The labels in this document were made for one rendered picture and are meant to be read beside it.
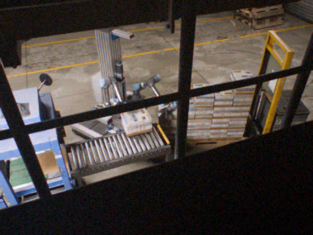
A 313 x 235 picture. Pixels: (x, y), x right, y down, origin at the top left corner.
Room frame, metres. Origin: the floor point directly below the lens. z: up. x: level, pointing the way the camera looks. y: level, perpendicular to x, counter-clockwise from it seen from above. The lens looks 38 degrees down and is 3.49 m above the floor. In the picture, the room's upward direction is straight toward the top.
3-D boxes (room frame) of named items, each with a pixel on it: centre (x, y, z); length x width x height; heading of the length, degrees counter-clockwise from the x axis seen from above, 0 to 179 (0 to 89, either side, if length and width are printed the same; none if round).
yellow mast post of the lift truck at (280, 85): (3.50, -1.79, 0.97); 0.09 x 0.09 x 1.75; 2
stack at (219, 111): (3.78, -0.62, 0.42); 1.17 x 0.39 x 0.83; 92
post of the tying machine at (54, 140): (2.15, 1.05, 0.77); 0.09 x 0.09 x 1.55; 20
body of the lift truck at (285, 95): (3.84, -2.14, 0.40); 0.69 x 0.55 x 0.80; 2
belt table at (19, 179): (2.45, 1.49, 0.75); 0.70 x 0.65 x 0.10; 110
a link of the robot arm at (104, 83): (3.47, 0.73, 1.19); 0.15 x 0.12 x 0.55; 120
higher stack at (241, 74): (3.81, -1.34, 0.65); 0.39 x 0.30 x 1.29; 2
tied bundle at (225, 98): (3.80, -1.04, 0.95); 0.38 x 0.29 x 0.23; 2
